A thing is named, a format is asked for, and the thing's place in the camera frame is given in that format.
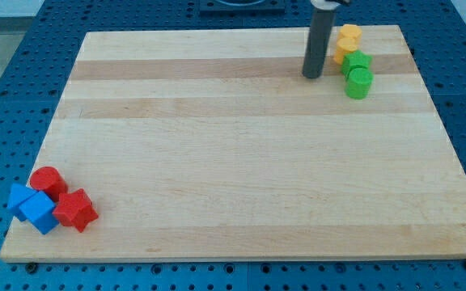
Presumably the red star block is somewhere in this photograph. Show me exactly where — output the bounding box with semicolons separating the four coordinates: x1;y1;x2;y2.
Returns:
53;188;99;233

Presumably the green cylinder block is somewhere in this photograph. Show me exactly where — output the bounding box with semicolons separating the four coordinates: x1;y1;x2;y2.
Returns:
345;68;374;99

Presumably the green star block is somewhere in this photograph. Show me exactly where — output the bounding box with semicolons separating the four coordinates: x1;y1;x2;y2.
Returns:
341;50;373;78

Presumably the red cylinder block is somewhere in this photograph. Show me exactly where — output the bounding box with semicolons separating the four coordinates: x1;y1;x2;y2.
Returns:
29;167;68;202

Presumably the yellow hexagon block rear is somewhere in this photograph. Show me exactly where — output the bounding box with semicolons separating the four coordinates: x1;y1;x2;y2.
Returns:
337;24;362;44

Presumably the light wooden board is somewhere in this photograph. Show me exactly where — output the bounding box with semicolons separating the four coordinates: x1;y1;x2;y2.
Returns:
0;25;466;263

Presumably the blue cube block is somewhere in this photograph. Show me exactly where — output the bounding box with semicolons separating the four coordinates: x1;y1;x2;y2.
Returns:
19;192;59;234

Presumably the blue triangle block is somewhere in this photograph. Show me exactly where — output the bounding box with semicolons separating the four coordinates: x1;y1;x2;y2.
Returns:
6;183;37;221

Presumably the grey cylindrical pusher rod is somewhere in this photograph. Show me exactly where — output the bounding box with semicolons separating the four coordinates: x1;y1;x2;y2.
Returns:
302;0;340;79

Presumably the yellow block front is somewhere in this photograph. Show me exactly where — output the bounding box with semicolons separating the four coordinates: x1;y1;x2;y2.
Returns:
333;37;358;65

